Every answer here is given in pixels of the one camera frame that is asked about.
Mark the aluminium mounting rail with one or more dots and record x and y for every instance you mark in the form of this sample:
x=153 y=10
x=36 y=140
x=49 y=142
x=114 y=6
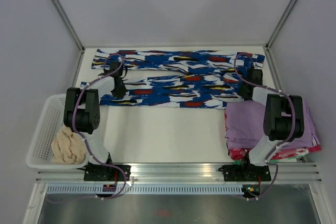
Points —
x=187 y=173

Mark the pink patterned folded trousers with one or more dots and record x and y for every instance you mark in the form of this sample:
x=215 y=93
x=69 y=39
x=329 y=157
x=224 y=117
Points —
x=239 y=153

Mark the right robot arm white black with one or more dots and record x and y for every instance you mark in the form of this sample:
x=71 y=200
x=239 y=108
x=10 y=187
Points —
x=283 y=117

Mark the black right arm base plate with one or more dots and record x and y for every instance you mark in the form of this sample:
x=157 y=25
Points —
x=245 y=173

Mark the aluminium frame post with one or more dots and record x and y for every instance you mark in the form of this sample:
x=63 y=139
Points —
x=67 y=23
x=284 y=17

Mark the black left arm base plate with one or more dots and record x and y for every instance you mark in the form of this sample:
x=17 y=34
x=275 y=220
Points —
x=100 y=173

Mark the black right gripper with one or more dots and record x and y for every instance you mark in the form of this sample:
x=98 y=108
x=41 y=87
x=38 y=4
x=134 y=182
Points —
x=241 y=92

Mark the right aluminium frame post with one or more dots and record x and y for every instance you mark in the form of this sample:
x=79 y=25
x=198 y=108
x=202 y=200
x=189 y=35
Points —
x=284 y=17

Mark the cream crumpled garment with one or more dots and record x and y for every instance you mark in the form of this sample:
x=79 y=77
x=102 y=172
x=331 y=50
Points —
x=68 y=147

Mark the green folded garment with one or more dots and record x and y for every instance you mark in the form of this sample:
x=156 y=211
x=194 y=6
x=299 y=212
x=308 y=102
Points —
x=239 y=162

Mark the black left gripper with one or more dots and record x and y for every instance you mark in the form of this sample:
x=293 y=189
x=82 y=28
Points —
x=121 y=94

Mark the white perforated plastic basket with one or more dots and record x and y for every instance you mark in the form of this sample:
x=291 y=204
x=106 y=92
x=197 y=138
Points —
x=40 y=153

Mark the left aluminium frame post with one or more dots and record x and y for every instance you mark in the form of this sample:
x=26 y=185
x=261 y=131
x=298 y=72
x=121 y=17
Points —
x=67 y=23

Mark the white slotted cable duct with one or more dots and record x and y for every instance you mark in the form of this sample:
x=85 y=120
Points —
x=152 y=189

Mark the blue patterned trousers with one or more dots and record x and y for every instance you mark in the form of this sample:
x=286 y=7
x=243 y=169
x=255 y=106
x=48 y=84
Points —
x=196 y=79

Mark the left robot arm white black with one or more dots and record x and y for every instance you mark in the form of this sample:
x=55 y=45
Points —
x=82 y=111

